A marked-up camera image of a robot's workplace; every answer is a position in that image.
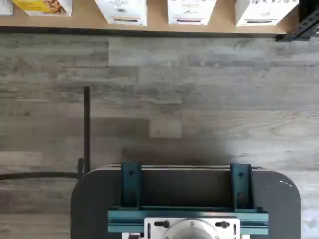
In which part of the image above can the brown lower shelf board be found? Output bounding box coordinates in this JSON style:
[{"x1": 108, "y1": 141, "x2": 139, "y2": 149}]
[{"x1": 0, "y1": 0, "x2": 301, "y2": 34}]

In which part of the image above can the white box pink strip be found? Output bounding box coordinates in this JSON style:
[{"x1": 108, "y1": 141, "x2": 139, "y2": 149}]
[{"x1": 166, "y1": 0, "x2": 217, "y2": 26}]

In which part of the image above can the white box yellow strip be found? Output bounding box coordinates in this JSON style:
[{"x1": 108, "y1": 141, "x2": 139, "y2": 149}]
[{"x1": 94, "y1": 0, "x2": 149, "y2": 26}]

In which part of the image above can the white box grey strip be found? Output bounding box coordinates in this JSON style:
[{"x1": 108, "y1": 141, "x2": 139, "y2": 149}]
[{"x1": 235, "y1": 0, "x2": 300, "y2": 27}]

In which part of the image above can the yellow snack box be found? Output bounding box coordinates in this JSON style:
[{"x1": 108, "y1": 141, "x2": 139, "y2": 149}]
[{"x1": 11, "y1": 0, "x2": 73, "y2": 18}]

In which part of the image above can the white carton box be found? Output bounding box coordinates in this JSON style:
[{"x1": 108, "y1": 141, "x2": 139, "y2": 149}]
[{"x1": 0, "y1": 0, "x2": 14, "y2": 16}]

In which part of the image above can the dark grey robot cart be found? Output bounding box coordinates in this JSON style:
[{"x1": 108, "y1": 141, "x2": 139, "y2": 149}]
[{"x1": 70, "y1": 163, "x2": 302, "y2": 239}]

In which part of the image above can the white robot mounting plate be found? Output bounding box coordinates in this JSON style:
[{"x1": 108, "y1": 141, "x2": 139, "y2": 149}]
[{"x1": 144, "y1": 217, "x2": 241, "y2": 239}]

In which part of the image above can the teal metal mounting frame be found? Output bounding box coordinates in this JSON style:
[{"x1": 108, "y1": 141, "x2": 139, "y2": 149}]
[{"x1": 107, "y1": 162, "x2": 269, "y2": 235}]

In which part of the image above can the black floor cable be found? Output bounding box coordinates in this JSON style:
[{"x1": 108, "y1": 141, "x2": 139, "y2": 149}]
[{"x1": 0, "y1": 158, "x2": 86, "y2": 181}]

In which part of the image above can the black perforated shelf post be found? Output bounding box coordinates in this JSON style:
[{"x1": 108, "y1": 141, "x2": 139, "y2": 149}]
[{"x1": 275, "y1": 0, "x2": 319, "y2": 42}]

